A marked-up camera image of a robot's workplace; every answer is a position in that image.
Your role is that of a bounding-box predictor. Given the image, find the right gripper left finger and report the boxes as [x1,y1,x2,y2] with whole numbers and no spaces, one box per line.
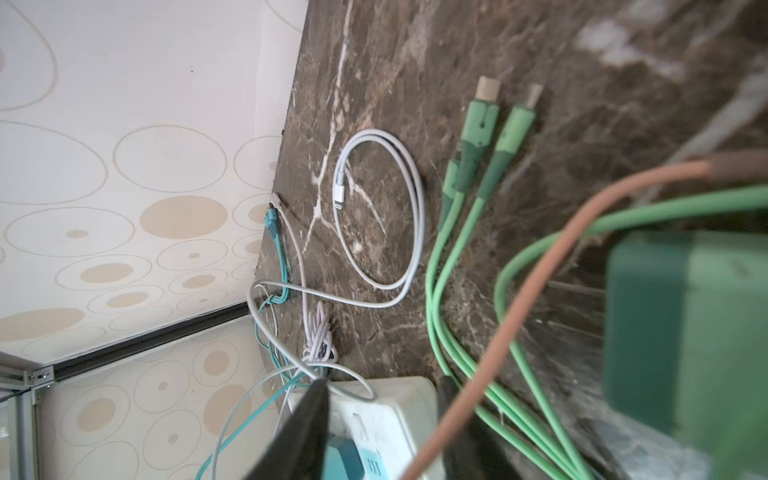
[245,379,330,480]

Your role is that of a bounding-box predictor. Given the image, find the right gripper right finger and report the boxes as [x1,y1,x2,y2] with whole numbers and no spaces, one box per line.
[436,375,523,480]

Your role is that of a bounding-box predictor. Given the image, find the white multicolour power strip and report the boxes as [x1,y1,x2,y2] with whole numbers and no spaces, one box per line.
[287,376,446,480]

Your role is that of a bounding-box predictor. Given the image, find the teal usb cable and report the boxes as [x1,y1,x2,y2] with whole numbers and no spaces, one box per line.
[194,206,313,480]

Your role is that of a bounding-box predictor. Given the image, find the light green charger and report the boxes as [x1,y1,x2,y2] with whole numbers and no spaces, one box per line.
[603,231,767,479]

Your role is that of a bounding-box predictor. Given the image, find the white grey cable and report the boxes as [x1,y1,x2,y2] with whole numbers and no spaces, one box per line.
[247,128,426,403]

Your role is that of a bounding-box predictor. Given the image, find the green cable bundle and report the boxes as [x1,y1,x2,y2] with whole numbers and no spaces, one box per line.
[424,74,768,480]

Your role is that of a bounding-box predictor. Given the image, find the pink cable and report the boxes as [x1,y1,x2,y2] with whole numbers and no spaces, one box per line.
[398,148,768,480]

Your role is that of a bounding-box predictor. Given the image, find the left diagonal aluminium bar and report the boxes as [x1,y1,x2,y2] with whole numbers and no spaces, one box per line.
[1,366,56,479]

